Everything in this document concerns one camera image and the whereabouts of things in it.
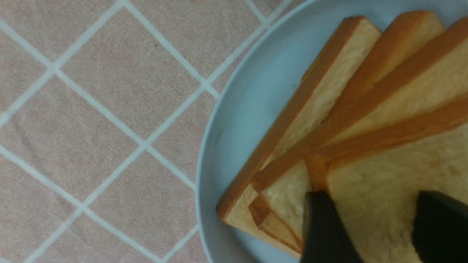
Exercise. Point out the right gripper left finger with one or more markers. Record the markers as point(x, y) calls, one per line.
point(325, 237)

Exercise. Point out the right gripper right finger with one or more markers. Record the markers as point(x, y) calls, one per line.
point(440, 230)

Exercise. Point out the light blue bread plate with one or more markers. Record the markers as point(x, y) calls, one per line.
point(255, 94)

